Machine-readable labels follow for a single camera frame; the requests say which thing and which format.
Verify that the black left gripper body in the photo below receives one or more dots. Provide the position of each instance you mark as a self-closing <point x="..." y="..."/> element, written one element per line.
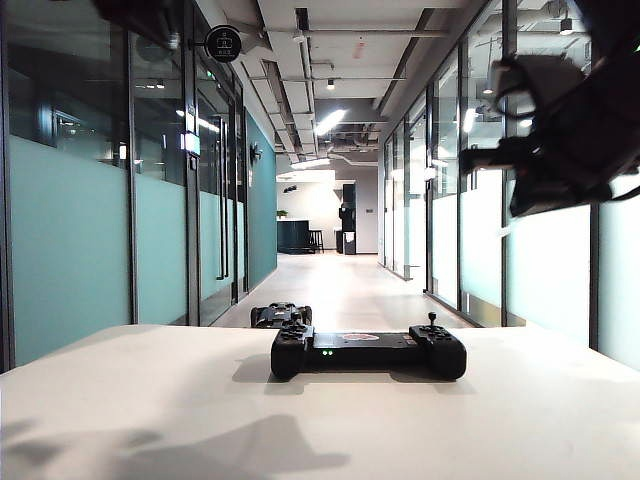
<point x="140" y="22"/>

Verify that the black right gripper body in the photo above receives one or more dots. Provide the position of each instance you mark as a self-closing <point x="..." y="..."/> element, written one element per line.
<point x="560" y="175"/>

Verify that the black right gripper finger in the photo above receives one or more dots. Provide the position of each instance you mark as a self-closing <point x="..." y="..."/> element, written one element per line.
<point x="487" y="157"/>

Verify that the black remote control with joysticks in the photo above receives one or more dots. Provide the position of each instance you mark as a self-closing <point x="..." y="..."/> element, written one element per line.
<point x="370" y="357"/>

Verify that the black quadruped robot dog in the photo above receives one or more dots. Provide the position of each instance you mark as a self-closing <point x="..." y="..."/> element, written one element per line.
<point x="280" y="315"/>

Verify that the round black hanging sign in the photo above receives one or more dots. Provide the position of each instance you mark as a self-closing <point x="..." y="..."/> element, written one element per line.
<point x="223" y="44"/>

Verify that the blue door plaque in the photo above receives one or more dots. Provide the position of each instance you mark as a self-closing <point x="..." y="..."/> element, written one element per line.
<point x="192" y="143"/>

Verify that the black pendant spotlight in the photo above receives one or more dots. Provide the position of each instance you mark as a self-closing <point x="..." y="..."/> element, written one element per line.
<point x="566" y="26"/>

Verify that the linear ceiling light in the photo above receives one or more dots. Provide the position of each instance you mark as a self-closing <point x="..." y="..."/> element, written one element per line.
<point x="330" y="122"/>

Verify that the dark bar stool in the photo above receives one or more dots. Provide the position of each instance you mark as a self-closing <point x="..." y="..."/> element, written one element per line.
<point x="316" y="232"/>

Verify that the dark green counter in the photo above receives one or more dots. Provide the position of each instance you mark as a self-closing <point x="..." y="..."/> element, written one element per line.
<point x="292" y="237"/>

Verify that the green potted plant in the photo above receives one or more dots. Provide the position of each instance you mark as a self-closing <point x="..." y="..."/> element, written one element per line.
<point x="282" y="215"/>

